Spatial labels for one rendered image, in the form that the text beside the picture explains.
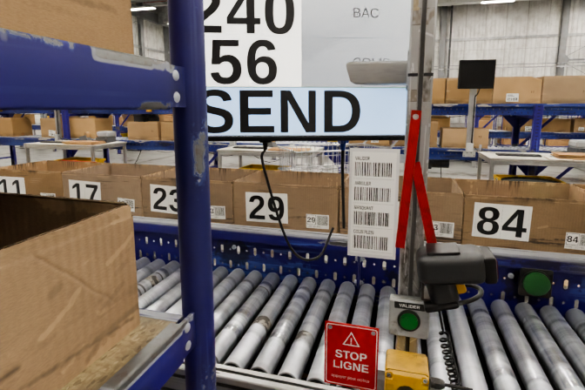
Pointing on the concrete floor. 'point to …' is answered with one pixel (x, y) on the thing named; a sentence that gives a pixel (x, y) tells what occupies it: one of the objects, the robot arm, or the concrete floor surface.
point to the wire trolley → (319, 157)
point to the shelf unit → (198, 183)
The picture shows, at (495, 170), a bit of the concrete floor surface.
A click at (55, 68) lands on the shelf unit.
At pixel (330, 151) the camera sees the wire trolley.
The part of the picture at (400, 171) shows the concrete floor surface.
